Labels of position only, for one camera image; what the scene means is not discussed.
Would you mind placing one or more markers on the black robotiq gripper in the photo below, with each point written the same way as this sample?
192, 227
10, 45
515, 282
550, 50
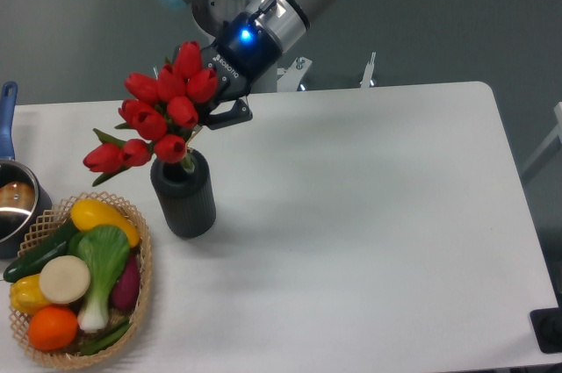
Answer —
226, 70

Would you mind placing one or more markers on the red tulip bouquet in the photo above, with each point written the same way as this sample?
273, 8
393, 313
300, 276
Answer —
163, 110

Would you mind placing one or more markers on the dark grey ribbed vase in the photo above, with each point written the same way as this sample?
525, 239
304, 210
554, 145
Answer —
186, 198

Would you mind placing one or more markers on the yellow squash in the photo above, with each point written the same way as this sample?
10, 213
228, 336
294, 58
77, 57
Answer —
88, 213

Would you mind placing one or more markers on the green bok choy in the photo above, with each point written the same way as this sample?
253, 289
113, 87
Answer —
104, 249

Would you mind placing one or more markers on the purple sweet potato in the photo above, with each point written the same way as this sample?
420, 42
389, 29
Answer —
126, 290

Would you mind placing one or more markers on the beige round disc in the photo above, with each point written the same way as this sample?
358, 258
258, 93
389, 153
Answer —
64, 280

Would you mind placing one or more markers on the green cucumber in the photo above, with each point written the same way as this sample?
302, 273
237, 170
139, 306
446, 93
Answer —
35, 259

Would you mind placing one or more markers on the green bean pods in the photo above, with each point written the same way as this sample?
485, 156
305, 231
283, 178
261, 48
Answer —
102, 342

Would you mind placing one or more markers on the yellow bell pepper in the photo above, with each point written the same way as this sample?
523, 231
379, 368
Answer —
27, 297

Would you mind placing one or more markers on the orange fruit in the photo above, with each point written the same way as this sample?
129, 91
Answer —
52, 328

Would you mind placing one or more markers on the black device at table edge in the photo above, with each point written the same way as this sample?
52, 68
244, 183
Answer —
547, 328

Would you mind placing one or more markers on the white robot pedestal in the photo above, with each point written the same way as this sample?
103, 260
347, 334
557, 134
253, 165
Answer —
290, 74

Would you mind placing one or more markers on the blue handled saucepan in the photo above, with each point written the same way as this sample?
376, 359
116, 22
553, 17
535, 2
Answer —
23, 199

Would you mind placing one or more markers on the white frame at right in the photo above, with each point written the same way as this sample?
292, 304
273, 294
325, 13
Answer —
545, 151

